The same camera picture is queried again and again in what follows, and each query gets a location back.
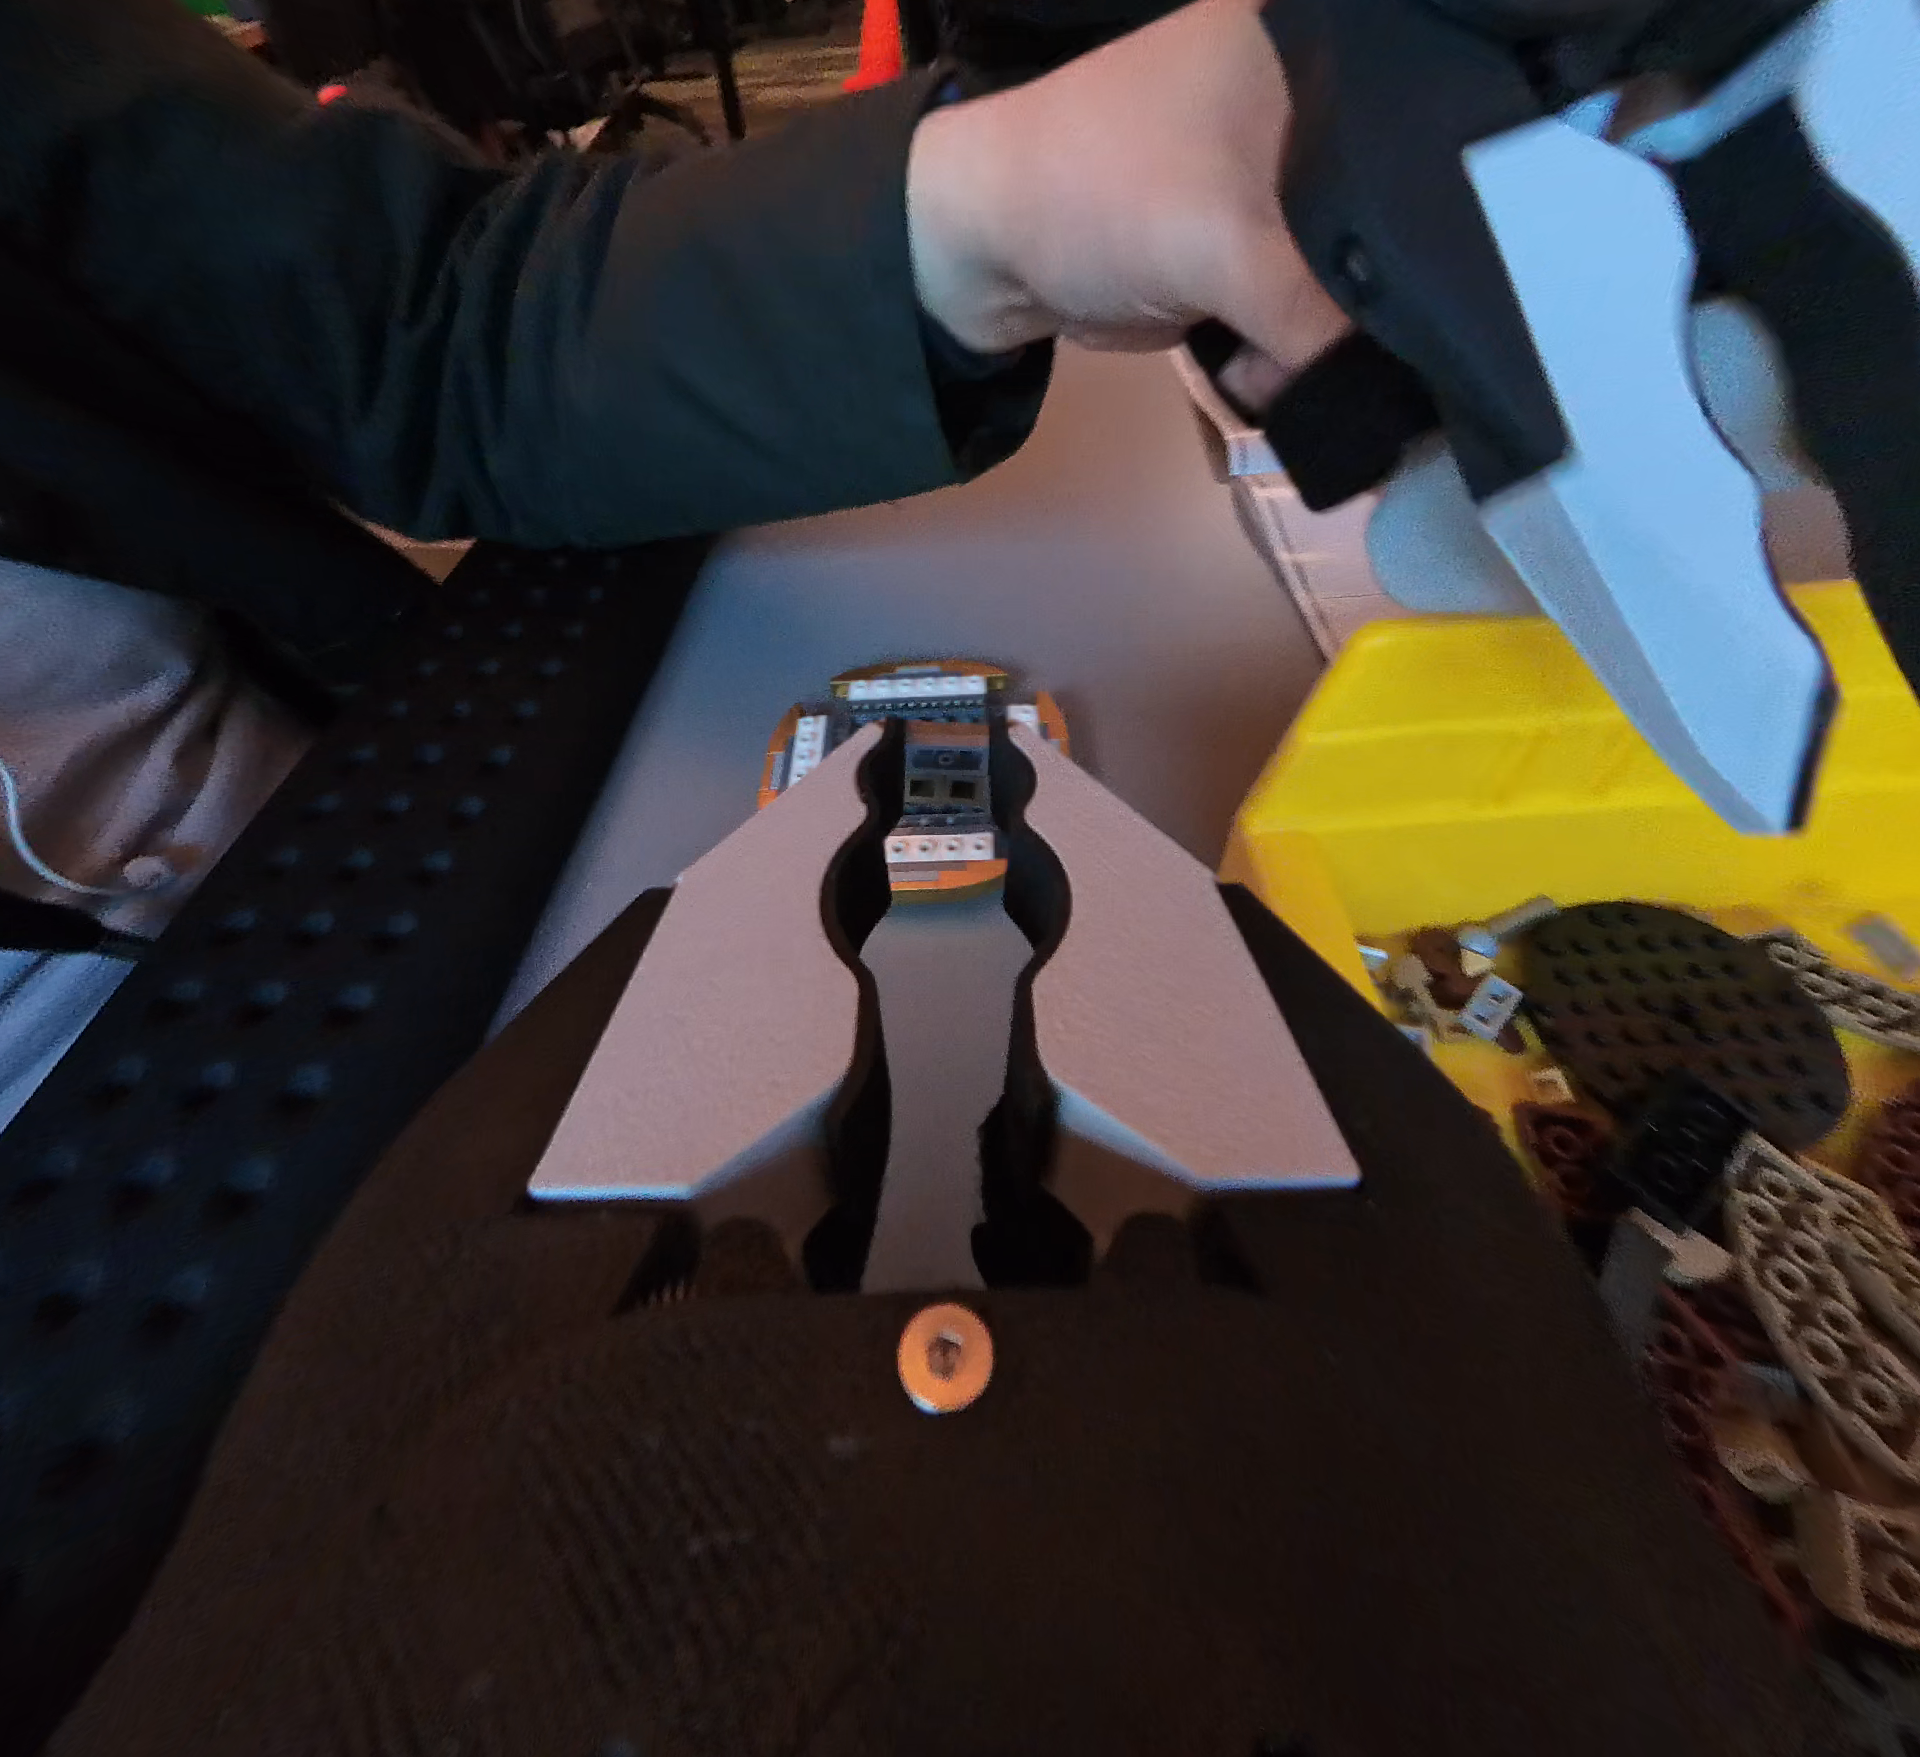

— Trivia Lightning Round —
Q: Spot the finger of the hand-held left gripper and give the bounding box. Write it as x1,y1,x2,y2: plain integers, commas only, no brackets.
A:
1460,120,1841,838
1663,0,1920,716

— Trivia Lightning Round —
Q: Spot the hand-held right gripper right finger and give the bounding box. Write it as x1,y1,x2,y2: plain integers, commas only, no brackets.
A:
978,721,1365,1282

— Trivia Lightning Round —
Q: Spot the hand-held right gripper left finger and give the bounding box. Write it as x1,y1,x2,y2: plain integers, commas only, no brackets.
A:
527,721,900,1285

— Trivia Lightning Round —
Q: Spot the round toy pot build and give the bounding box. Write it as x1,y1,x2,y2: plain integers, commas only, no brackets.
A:
761,655,1072,906

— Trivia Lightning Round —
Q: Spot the yellow plastic bin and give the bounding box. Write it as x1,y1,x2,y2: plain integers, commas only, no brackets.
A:
1218,579,1920,1757

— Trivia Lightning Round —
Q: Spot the pile of toy bricks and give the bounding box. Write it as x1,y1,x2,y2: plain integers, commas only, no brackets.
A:
1359,893,1920,1682

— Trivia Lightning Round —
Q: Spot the person's left hand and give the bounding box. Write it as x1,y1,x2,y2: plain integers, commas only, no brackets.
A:
905,0,1352,404

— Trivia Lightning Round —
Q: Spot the toy instruction booklet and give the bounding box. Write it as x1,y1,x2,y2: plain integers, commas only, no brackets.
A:
1179,354,1440,655

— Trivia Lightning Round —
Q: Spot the black perforated board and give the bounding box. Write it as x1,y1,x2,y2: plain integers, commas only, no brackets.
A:
0,532,709,1639

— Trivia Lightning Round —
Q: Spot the black round toy plate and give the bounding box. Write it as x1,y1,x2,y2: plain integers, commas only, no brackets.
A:
1514,900,1848,1153

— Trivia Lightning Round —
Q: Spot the person's torso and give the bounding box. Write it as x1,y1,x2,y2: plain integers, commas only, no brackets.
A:
0,557,318,1128

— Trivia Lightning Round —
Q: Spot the white earphone cable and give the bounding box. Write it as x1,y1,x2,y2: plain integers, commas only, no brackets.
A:
0,752,182,895

